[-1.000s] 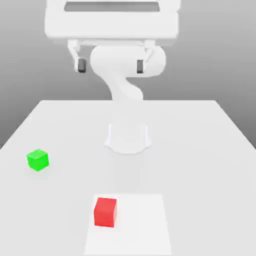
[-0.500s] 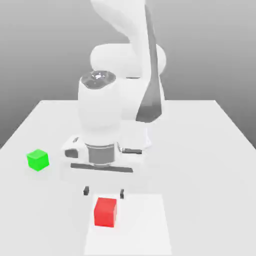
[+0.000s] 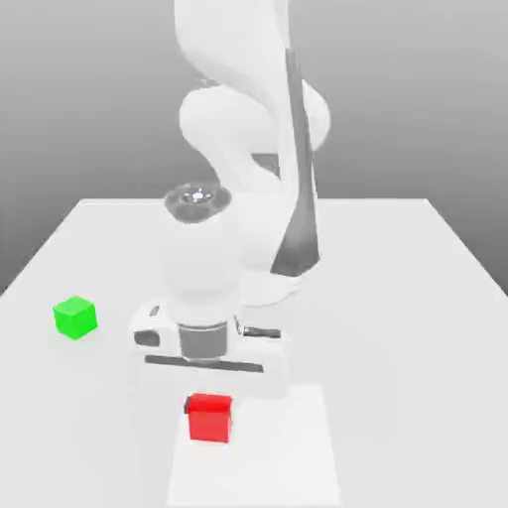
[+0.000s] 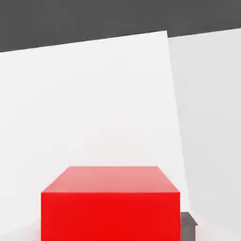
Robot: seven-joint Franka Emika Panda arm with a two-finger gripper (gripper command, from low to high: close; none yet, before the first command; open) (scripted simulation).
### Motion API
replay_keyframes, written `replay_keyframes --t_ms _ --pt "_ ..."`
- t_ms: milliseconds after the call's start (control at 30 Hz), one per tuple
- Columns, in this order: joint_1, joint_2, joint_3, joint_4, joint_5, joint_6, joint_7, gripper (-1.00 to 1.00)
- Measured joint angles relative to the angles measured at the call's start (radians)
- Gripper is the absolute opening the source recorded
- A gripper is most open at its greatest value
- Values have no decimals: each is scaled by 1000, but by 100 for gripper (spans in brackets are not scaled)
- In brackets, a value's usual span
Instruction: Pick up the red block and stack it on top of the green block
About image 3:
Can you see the small green cube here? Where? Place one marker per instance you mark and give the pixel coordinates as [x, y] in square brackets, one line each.
[75, 317]

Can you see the small red cube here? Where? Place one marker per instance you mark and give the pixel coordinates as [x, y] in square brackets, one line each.
[209, 422]

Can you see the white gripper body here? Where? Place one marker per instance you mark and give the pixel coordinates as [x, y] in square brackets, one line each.
[206, 377]

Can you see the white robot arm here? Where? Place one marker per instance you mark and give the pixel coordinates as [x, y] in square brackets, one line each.
[222, 135]

